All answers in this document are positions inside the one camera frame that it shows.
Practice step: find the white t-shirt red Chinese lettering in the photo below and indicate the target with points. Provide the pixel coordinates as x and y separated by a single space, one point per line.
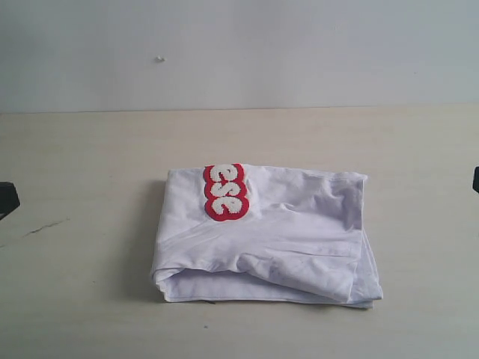
239 232

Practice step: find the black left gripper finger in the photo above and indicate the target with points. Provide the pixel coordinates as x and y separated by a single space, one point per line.
9 199

